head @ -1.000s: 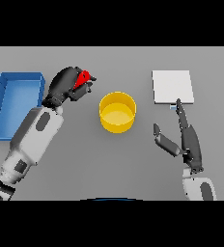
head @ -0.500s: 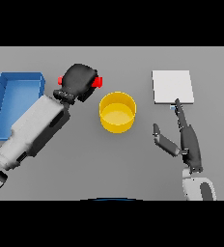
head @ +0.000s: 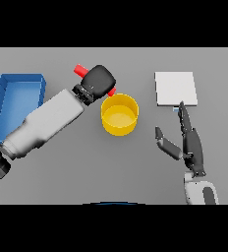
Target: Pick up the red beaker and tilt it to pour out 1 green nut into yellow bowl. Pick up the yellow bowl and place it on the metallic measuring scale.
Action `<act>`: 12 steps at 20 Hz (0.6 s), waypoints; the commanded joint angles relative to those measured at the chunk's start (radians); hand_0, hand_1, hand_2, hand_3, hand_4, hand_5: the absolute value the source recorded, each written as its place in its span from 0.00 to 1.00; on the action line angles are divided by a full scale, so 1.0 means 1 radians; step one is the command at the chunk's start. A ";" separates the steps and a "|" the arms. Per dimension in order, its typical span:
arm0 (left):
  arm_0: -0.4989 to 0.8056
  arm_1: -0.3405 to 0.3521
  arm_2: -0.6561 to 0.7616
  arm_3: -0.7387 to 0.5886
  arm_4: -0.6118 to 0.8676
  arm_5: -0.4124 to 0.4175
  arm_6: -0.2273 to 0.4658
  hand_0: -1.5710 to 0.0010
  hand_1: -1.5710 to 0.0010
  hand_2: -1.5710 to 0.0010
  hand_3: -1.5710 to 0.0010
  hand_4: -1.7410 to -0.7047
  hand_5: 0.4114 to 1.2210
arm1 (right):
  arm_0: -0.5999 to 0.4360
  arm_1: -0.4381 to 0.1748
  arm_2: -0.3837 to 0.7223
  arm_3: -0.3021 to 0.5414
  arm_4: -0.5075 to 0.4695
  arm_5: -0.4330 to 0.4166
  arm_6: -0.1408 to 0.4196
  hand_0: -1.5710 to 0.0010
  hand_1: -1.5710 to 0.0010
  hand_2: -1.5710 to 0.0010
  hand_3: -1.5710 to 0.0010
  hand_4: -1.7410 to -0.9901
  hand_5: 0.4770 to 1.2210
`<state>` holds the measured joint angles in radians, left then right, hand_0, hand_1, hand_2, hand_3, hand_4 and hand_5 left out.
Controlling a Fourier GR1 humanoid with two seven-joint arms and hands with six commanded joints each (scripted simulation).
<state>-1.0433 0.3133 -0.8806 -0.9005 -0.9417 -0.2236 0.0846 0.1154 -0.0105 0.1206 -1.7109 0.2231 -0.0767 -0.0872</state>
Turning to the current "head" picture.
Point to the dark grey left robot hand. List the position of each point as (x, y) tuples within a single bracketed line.
[(98, 80)]

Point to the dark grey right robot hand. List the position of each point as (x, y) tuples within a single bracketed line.
[(192, 144)]

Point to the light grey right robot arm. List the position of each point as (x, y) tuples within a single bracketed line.
[(199, 193)]

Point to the yellow bowl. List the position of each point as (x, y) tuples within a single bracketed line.
[(120, 114)]

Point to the pale square measuring scale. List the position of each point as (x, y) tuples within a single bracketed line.
[(175, 88)]

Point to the blue tray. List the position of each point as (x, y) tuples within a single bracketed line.
[(16, 100)]

